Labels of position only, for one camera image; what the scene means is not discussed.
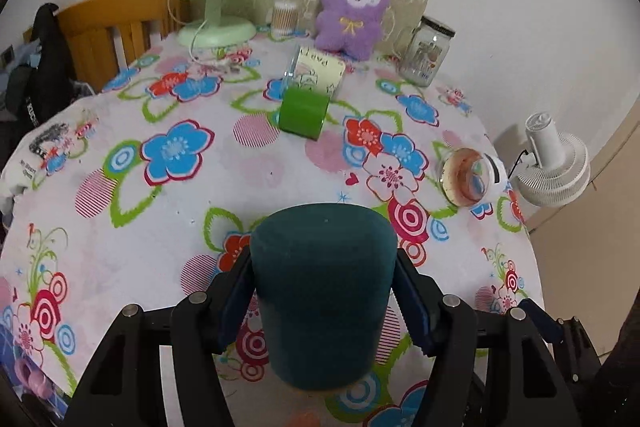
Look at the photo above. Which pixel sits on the purple plush toy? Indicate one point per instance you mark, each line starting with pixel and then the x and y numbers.
pixel 354 9

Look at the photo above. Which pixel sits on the clear glass jar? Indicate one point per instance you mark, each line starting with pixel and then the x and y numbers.
pixel 426 52

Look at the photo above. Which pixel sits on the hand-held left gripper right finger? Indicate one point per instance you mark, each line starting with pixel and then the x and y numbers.
pixel 417 304

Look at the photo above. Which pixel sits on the white clip fan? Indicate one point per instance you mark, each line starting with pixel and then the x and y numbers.
pixel 552 167

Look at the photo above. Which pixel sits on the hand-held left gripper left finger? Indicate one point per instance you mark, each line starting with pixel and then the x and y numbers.
pixel 234 302

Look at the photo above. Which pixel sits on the round glass jar white lid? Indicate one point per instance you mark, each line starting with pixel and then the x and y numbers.
pixel 470 177

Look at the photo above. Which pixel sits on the black jacket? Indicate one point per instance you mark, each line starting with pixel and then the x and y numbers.
pixel 42 67

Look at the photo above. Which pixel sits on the wooden chair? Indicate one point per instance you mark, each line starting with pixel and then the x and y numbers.
pixel 107 32

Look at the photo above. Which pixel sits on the dark teal cup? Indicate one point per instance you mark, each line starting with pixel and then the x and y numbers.
pixel 320 294

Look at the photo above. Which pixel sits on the cotton swab container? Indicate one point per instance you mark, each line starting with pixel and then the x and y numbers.
pixel 285 19

